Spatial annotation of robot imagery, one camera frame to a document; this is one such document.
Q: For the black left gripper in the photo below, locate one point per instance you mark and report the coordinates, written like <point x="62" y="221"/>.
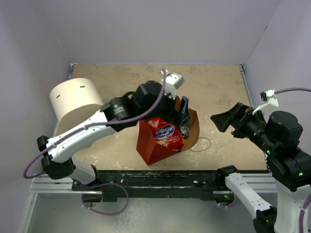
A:
<point x="175" y="116"/>

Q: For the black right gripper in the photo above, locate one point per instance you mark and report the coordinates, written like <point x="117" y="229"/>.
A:
<point x="239" y="114"/>

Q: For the red cookie snack bag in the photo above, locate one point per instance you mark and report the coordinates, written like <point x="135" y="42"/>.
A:
<point x="165" y="134"/>

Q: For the red paper bag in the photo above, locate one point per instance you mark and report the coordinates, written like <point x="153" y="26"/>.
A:
<point x="151" y="152"/>

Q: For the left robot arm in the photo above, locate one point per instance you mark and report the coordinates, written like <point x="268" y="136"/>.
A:
<point x="151" y="99"/>

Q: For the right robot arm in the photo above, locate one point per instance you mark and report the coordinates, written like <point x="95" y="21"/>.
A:
<point x="278" y="137"/>

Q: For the white cylindrical container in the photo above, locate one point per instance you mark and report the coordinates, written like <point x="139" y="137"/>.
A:
<point x="74" y="101"/>

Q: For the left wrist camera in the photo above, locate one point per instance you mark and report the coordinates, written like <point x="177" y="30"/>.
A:
<point x="173" y="82"/>

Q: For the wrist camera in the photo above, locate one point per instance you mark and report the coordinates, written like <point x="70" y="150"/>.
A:
<point x="270" y="103"/>
<point x="173" y="82"/>

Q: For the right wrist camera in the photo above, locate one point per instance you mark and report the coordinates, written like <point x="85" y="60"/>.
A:
<point x="270" y="103"/>

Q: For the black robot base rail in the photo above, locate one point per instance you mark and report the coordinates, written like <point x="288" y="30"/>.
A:
<point x="158" y="184"/>

